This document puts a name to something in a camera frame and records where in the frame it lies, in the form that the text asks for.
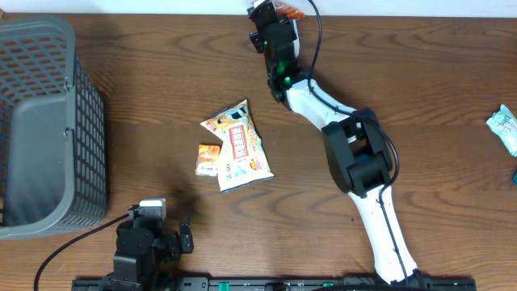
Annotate red orange chocolate bar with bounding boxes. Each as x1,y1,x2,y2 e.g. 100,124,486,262
273,0,305,20

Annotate small orange snack packet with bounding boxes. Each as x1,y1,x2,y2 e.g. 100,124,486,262
195,145,221,177

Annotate yellow white chips bag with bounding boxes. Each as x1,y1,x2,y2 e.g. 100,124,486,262
200,99,275,193

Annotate pale green wipes pack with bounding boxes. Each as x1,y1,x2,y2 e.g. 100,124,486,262
485,104,517,157

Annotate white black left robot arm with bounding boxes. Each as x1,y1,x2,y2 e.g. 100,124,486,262
99,205,194,291

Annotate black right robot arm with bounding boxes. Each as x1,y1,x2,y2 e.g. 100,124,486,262
247,0,418,285

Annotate white barcode scanner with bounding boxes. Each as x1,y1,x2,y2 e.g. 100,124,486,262
290,19,300,58

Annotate grey plastic mesh basket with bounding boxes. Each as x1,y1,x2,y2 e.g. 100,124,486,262
1,16,107,240

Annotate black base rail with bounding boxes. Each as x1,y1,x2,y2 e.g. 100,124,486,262
71,275,477,291

